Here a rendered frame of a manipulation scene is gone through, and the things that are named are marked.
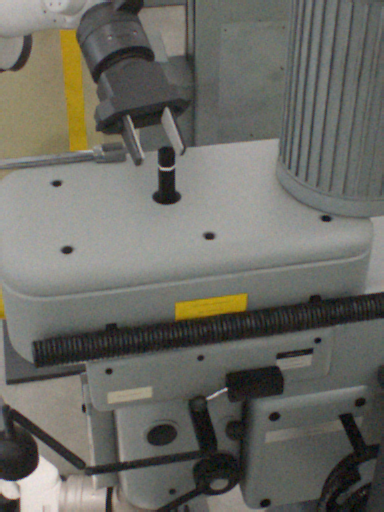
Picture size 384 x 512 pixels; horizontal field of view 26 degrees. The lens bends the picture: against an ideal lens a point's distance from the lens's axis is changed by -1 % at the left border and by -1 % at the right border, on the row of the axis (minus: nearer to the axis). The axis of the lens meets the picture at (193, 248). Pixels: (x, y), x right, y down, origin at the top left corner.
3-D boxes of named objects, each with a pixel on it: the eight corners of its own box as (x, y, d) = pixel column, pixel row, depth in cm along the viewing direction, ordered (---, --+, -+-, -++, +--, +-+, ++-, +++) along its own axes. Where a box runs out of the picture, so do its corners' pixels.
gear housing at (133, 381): (94, 419, 112) (88, 366, 106) (74, 301, 131) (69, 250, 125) (332, 382, 118) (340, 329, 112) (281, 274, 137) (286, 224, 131)
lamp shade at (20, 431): (-19, 464, 127) (-25, 437, 123) (18, 435, 131) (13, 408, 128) (13, 490, 123) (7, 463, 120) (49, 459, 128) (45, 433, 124)
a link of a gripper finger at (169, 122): (182, 146, 105) (164, 105, 107) (177, 159, 108) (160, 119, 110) (194, 143, 106) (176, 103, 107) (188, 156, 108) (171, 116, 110)
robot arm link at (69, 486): (82, 491, 142) (15, 489, 142) (82, 547, 145) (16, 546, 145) (90, 458, 153) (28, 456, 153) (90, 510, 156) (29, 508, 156)
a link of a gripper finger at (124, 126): (141, 168, 106) (124, 127, 108) (145, 155, 103) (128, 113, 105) (129, 170, 105) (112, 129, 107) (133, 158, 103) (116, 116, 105)
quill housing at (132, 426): (126, 541, 134) (117, 405, 114) (109, 440, 149) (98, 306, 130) (242, 519, 137) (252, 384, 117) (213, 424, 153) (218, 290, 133)
